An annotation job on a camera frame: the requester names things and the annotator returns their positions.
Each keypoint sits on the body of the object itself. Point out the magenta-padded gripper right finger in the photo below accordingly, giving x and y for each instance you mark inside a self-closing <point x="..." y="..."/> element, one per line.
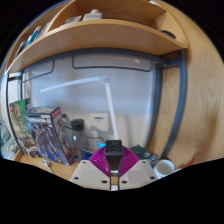
<point x="136" y="171"/>

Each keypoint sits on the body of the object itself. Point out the blue robot model kit box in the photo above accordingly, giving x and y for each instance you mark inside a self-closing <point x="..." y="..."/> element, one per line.
<point x="48" y="133"/>

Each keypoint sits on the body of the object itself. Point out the black charger block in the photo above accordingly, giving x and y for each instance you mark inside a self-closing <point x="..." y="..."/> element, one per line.
<point x="114" y="151"/>

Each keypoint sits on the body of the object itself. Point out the dark green round container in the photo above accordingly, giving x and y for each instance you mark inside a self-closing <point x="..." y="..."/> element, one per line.
<point x="137" y="150"/>

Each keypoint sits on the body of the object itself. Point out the white wall socket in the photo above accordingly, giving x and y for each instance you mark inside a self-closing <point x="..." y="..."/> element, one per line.
<point x="98" y="121"/>

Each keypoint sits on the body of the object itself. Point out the green tree figure kit box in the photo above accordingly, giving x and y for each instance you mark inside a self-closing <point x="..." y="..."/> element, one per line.
<point x="20" y="126"/>

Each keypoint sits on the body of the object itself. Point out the wooden shelf unit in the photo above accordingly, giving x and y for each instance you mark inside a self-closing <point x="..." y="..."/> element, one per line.
<point x="100" y="33"/>

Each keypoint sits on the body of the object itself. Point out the white mug with black print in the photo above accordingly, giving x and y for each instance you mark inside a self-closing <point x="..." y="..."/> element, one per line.
<point x="164" y="168"/>

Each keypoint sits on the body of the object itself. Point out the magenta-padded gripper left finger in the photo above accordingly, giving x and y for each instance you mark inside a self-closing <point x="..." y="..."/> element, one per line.
<point x="90" y="173"/>

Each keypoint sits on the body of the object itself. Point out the bed with blue bedding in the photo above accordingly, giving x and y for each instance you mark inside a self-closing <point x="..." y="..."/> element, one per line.
<point x="6" y="143"/>

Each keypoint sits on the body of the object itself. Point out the white desk lamp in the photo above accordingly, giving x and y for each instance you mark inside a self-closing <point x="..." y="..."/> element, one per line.
<point x="110" y="106"/>

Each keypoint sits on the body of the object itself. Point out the grey metal desk frame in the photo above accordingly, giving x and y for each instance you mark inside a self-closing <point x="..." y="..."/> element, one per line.
<point x="181" y="100"/>

